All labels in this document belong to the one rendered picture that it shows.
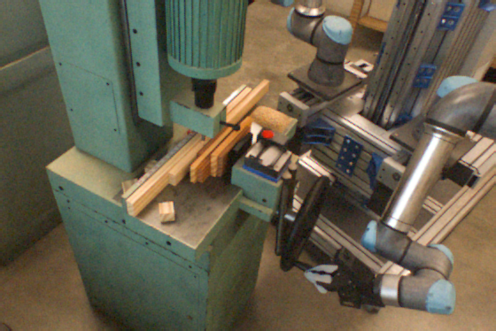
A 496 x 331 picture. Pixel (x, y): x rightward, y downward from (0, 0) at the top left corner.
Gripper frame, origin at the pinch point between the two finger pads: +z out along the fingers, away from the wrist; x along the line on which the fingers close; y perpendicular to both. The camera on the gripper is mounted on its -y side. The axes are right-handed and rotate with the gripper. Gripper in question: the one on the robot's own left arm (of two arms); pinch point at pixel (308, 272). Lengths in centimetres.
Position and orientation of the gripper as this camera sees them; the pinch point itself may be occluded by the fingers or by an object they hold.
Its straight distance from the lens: 119.4
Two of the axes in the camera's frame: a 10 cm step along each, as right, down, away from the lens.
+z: -8.0, 0.2, 6.0
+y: 3.6, 8.2, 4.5
